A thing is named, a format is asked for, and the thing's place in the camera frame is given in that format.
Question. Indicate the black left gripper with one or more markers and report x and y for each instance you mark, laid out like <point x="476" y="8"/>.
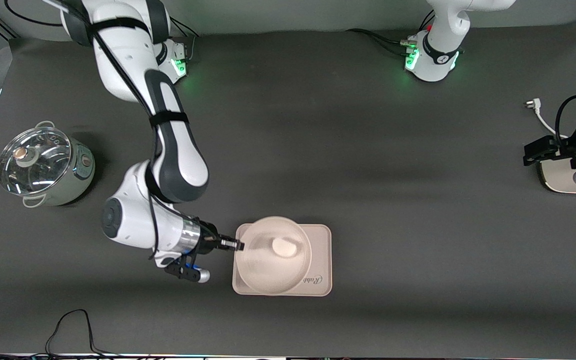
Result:
<point x="558" y="150"/>

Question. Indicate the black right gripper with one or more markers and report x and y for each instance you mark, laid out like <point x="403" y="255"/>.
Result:
<point x="209" y="242"/>

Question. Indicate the round beige plate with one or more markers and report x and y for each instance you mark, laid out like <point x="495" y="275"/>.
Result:
<point x="268" y="270"/>

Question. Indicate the white steamed bun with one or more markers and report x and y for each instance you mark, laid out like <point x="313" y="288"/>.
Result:
<point x="284" y="246"/>

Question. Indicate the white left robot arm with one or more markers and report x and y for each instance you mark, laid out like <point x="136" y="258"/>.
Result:
<point x="438" y="55"/>

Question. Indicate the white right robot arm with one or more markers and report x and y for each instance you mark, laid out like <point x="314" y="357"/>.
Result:
<point x="178" y="160"/>

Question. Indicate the beige rectangular rabbit-print tray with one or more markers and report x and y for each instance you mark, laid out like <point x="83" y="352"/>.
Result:
<point x="320" y="260"/>

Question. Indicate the cream toaster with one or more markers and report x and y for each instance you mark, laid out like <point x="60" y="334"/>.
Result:
<point x="558" y="177"/>

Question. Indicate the steel pot with glass lid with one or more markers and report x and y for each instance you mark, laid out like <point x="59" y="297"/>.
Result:
<point x="75" y="180"/>

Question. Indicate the glass pot lid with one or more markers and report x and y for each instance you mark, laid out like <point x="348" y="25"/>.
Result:
<point x="28" y="160"/>

